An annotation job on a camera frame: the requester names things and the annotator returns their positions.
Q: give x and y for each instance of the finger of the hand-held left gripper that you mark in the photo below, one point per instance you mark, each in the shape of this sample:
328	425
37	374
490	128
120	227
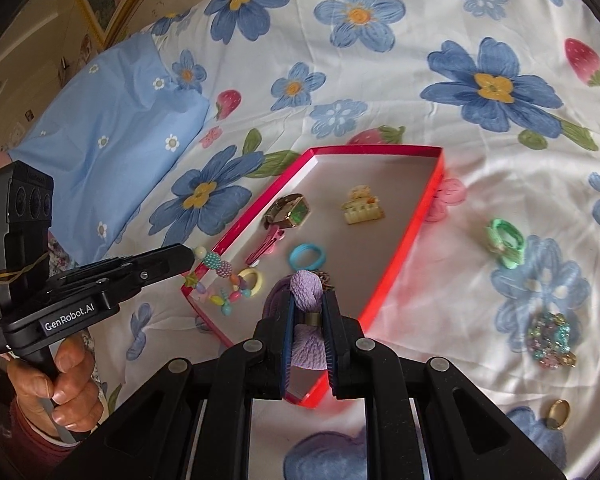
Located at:
160	262
80	272

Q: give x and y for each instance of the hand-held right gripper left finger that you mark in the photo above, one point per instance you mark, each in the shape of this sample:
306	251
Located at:
287	340

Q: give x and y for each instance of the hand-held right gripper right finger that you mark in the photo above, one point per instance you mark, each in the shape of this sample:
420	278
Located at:
332	345

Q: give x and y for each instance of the pink hair clip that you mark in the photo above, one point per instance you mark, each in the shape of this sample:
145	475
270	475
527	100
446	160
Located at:
265	246

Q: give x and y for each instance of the gold wrist watch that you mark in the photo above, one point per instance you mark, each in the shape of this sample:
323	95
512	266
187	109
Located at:
292	212

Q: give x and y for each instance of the red shallow box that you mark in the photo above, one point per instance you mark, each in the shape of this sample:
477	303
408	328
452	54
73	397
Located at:
380	220

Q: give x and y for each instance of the yellow claw hair clip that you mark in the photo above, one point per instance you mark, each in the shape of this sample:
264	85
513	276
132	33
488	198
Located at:
362	212

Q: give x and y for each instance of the person's left hand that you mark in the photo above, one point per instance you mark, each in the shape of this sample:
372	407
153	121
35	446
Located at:
75	395

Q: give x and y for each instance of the light blue flower pillow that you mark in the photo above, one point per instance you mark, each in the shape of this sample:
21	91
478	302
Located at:
105	135

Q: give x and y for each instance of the blue floral white quilt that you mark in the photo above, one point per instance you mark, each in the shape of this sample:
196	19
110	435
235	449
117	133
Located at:
430	160

